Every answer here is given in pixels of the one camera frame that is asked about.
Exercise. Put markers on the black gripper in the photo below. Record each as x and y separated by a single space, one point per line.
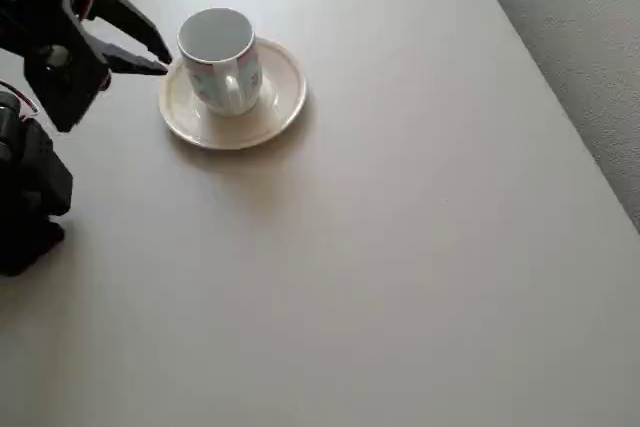
89 49

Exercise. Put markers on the white ceramic mug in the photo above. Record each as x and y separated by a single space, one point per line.
215 37

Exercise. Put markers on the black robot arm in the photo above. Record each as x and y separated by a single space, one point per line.
25 182

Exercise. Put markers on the cream white saucer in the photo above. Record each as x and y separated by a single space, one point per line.
285 92

